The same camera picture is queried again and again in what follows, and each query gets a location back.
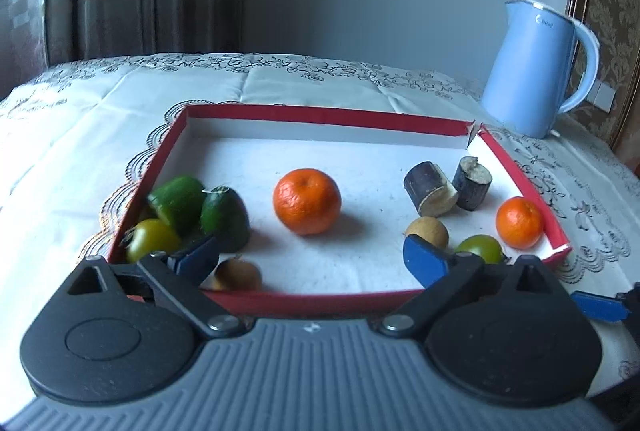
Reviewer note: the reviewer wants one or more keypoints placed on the small orange mandarin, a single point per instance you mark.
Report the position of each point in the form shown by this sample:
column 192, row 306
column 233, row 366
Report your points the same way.
column 519, row 221

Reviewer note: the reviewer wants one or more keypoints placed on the red cardboard box tray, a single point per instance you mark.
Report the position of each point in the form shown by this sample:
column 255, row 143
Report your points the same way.
column 360, row 156

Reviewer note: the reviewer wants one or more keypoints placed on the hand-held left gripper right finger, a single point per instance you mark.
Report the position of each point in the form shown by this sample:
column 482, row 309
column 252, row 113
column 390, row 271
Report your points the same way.
column 425, row 261

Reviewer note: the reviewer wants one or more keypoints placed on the white embroidered tablecloth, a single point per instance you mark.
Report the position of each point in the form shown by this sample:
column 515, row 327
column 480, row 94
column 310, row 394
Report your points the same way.
column 75, row 136

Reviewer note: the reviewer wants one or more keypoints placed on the green tomato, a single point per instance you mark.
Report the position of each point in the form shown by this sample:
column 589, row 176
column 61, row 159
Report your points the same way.
column 481, row 247
column 152, row 236

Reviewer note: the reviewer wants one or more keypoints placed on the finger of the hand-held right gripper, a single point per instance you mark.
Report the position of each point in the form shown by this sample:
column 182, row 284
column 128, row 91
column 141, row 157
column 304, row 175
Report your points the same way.
column 600, row 307

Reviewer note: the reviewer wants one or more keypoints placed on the light blue electric kettle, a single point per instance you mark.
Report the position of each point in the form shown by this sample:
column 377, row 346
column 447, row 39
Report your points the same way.
column 530, row 76

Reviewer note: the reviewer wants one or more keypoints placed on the dark sugarcane piece smooth cut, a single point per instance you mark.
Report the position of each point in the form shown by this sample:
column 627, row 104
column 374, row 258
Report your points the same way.
column 425, row 183

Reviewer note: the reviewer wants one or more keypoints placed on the green cucumber piece with stem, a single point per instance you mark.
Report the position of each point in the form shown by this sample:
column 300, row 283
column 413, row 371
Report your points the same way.
column 225, row 218

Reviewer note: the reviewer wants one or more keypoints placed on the large orange mandarin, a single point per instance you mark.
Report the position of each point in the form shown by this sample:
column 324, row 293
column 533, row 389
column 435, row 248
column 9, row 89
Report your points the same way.
column 306, row 201

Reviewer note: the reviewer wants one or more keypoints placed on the dark sugarcane piece rough cut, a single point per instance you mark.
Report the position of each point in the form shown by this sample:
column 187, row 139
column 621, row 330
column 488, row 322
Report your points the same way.
column 472, row 188

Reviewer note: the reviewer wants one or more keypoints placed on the white wall socket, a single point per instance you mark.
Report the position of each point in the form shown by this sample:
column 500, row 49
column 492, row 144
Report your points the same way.
column 603, row 94

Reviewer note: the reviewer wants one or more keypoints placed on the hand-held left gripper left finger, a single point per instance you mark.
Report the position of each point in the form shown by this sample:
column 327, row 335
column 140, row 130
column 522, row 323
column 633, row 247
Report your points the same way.
column 197, row 257

